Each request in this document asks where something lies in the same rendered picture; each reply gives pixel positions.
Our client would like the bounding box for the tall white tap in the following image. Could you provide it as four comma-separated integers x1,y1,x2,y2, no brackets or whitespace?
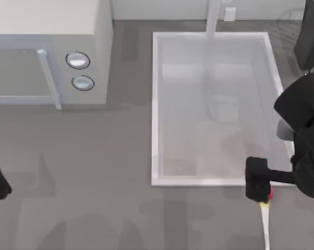
205,0,219,40

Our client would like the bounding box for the white sink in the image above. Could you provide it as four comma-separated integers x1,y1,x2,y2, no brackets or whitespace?
151,31,296,188

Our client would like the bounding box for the pale microwave door handle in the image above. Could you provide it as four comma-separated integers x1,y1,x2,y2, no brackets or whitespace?
37,48,63,110

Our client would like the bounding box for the large round microwave knob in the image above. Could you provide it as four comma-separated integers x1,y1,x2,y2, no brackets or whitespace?
65,51,91,70

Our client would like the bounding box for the white wall socket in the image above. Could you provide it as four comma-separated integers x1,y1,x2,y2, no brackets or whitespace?
224,7,237,22

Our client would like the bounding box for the small round microwave knob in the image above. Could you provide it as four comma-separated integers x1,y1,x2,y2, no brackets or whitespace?
71,74,95,92

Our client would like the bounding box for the pale microwave oven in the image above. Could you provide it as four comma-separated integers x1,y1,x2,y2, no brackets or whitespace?
0,0,114,110

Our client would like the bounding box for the glass microwave door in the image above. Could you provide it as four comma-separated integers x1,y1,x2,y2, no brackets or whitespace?
0,48,59,105

